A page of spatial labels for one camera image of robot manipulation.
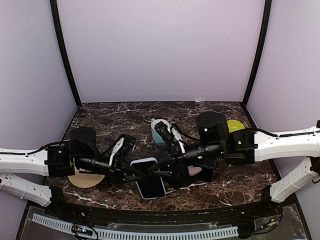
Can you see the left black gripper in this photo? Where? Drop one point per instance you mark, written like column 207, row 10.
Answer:
column 119, row 172

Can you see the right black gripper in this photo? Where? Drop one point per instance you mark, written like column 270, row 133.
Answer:
column 176, row 161

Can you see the black phone case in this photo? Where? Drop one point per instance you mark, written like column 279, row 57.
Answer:
column 176, row 185

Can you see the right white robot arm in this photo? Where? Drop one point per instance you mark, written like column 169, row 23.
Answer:
column 253, row 145

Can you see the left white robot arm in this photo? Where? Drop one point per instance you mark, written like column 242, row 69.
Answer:
column 51, row 160

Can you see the pink phone case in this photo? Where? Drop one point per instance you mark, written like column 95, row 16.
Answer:
column 194, row 170

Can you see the blue ceramic mug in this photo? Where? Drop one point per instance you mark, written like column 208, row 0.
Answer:
column 155, row 136

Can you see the beige round plate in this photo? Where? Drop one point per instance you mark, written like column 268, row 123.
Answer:
column 84, row 175

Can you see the lime green bowl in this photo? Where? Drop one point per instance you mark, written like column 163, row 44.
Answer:
column 234, row 125

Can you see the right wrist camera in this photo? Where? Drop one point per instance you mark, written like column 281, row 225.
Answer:
column 169, row 137

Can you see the black front rail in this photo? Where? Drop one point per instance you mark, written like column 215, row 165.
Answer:
column 239, row 214

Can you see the white slotted cable duct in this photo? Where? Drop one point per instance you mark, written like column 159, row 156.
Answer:
column 118, row 231

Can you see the left black frame post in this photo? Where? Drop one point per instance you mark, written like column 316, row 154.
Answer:
column 63, row 51

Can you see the black frame post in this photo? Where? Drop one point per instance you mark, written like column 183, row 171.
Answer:
column 63, row 51
column 258, row 53

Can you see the right black frame post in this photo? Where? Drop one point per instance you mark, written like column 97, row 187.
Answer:
column 258, row 53

